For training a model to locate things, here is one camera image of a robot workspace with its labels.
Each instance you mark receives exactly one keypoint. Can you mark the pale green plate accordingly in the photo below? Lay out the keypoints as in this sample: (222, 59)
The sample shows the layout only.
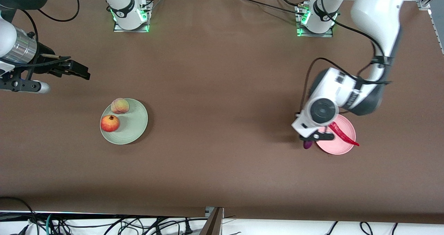
(133, 124)

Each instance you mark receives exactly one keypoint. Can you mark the red chili pepper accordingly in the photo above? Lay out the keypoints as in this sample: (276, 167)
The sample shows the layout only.
(341, 135)

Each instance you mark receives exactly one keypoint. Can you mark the pink plate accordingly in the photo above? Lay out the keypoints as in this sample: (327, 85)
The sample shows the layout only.
(338, 148)

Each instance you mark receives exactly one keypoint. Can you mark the wooden post with bracket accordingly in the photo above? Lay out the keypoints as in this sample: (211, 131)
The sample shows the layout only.
(212, 224)

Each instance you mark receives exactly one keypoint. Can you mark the brown table cover sheet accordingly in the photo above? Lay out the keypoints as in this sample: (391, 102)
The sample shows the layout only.
(222, 179)

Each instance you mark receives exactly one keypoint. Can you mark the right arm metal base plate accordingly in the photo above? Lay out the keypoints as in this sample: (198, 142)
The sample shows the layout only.
(145, 24)

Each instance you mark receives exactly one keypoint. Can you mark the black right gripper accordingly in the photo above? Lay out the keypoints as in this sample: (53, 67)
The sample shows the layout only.
(44, 57)

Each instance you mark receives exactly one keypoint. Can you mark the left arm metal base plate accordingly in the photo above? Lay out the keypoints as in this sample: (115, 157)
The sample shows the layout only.
(301, 32)

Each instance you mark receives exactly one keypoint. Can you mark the aluminium frame rail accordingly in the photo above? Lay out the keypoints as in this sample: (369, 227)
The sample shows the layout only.
(436, 27)

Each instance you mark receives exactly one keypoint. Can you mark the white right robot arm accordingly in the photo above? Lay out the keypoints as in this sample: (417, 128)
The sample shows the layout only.
(121, 6)

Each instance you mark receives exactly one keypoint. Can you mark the red pomegranate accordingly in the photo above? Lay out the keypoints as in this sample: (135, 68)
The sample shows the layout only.
(110, 123)

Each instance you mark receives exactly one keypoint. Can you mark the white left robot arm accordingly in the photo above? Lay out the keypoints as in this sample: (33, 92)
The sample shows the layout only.
(378, 6)

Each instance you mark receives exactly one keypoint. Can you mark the pale pink peach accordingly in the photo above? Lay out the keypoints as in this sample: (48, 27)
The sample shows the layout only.
(120, 106)

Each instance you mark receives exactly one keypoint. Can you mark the purple eggplant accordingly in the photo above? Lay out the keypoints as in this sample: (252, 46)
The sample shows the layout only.
(308, 145)

